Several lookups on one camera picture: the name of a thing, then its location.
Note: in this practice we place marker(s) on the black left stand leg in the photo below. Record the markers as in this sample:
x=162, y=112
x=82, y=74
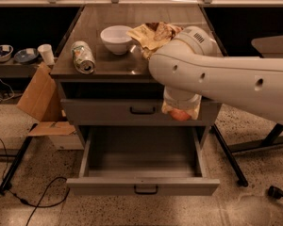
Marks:
x=6, y=182

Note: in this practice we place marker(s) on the blue patterned bowl left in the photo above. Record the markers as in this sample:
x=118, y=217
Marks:
x=5, y=53

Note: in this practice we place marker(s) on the closed upper drawer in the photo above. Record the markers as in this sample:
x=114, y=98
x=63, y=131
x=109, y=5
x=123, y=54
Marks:
x=136, y=112

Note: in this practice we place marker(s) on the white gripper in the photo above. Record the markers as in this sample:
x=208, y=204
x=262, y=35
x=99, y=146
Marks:
x=183, y=104

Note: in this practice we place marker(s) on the black table leg frame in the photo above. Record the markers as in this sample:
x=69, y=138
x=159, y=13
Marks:
x=274, y=138

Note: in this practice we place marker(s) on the white paper cup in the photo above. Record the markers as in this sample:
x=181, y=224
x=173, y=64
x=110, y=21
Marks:
x=46, y=52

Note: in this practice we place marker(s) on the black caster foot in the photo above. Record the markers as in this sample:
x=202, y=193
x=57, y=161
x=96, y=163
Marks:
x=275, y=192

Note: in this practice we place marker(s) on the red apple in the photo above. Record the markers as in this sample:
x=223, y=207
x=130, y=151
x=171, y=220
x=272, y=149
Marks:
x=179, y=115

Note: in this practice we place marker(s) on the crushed soda can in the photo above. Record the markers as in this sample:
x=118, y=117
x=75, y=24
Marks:
x=82, y=56

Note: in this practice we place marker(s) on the open middle drawer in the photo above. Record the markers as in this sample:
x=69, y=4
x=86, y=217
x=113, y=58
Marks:
x=142, y=161

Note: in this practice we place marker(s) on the brown cardboard box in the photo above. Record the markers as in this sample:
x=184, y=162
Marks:
x=41, y=102

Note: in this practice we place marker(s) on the blue patterned bowl right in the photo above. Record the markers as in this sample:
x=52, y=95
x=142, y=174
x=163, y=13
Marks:
x=26, y=56

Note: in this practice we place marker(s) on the yellow brown chip bag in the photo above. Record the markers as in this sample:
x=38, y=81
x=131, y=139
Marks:
x=152, y=36

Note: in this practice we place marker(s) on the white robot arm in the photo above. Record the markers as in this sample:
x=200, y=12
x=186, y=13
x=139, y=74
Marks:
x=187, y=66

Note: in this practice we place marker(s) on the grey drawer cabinet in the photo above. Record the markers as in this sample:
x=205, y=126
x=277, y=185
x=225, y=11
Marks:
x=118, y=77

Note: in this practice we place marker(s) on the white ceramic bowl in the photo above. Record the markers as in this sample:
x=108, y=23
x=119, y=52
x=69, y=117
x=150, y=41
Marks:
x=116, y=39

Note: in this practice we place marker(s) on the blue patterned bowl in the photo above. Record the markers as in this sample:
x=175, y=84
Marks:
x=26, y=56
x=5, y=53

